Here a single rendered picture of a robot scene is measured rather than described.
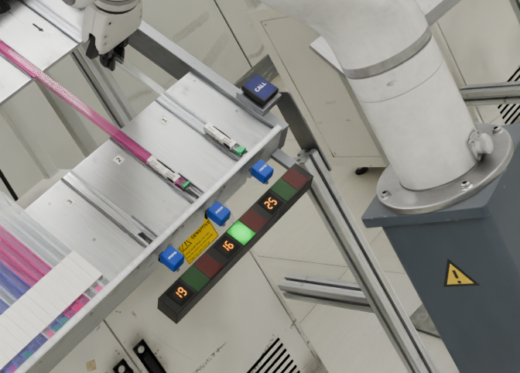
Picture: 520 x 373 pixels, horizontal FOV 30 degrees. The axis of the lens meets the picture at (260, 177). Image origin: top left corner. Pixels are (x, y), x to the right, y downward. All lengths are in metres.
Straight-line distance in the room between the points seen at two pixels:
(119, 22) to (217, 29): 2.45
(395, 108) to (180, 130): 0.52
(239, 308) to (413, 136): 0.87
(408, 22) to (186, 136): 0.56
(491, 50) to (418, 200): 1.35
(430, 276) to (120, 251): 0.47
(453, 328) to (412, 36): 0.43
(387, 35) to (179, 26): 2.79
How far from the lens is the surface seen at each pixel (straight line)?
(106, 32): 1.58
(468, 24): 2.50
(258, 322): 2.03
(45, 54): 1.72
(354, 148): 2.88
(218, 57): 4.01
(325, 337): 2.41
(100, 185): 1.56
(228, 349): 1.99
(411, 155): 1.24
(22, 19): 1.78
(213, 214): 1.52
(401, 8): 1.17
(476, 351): 1.41
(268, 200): 1.57
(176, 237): 1.52
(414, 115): 1.21
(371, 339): 2.32
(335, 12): 1.13
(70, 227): 1.52
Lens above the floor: 1.31
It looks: 23 degrees down
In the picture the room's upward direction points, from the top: 30 degrees counter-clockwise
